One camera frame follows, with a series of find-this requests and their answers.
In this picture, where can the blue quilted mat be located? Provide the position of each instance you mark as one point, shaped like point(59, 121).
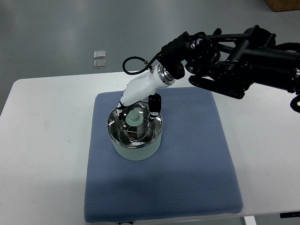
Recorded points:
point(191, 174)

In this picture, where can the glass lid with green knob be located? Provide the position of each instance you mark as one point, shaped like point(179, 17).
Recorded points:
point(135, 127)

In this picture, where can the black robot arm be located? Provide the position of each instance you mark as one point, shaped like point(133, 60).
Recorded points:
point(229, 64)

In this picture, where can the metal floor plate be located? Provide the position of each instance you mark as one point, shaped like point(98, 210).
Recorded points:
point(99, 54)
point(100, 63)

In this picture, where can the lower metal floor plate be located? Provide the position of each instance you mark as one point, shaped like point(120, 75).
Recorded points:
point(100, 63)

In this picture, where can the brown cardboard box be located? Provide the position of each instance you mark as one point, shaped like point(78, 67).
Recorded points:
point(283, 5)

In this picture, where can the white table leg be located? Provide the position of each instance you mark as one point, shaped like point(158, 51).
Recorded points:
point(249, 220)

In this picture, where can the upper metal floor plate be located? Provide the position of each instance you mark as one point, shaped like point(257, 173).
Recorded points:
point(99, 54)

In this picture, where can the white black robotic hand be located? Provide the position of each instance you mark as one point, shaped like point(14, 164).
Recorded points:
point(144, 86)

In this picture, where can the green pot with steel interior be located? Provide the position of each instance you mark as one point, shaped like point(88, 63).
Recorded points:
point(137, 154)

